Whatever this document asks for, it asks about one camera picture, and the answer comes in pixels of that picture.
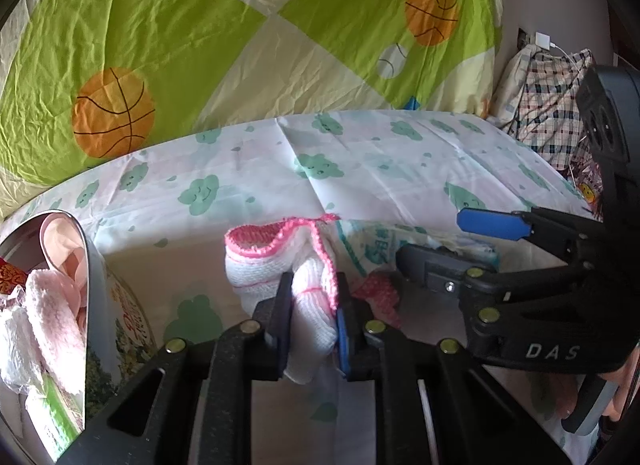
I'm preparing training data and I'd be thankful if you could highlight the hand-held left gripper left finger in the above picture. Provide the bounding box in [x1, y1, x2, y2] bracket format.
[55, 272, 296, 465]

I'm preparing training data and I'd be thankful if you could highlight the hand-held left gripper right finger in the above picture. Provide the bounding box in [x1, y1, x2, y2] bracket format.
[334, 271, 571, 465]

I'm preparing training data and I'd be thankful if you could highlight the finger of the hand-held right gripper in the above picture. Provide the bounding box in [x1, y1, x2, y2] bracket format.
[396, 242, 576, 306]
[456, 208, 606, 266]

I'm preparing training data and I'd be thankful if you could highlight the white glove with pink trim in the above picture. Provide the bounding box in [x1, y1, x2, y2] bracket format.
[223, 214, 341, 386]

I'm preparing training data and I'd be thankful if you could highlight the cotton swab pack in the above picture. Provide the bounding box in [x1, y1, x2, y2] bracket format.
[330, 219, 501, 276]

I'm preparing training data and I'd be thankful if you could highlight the round metal tin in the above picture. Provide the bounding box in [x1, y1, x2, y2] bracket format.
[0, 211, 156, 465]

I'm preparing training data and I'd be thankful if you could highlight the fluffy pink sock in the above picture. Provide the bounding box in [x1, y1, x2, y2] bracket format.
[24, 269, 88, 391]

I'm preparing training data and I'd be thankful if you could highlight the thin pink cloth sock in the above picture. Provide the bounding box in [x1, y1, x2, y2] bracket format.
[40, 215, 88, 311]

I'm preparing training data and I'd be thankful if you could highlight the green tissue packet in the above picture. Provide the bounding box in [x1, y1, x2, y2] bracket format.
[25, 377, 83, 461]

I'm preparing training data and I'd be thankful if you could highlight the red candy wrapper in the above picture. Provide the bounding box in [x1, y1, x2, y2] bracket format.
[0, 257, 28, 298]

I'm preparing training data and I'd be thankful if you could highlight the clear plastic bag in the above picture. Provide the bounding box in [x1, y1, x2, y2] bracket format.
[350, 272, 403, 328]

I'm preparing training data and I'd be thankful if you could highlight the yellow red printed bag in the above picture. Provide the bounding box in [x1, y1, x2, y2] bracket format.
[570, 155, 606, 216]

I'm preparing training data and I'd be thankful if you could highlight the cloud-print tablecloth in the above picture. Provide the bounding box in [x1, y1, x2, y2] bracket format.
[0, 109, 606, 465]

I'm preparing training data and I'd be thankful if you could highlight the plaid bag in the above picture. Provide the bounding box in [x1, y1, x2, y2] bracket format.
[487, 42, 596, 171]

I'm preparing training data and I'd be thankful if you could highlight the green cream ball-print sheet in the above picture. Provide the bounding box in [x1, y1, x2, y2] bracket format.
[0, 0, 506, 221]

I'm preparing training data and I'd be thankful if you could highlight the white charger cable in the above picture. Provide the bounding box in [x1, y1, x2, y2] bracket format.
[550, 42, 586, 76]

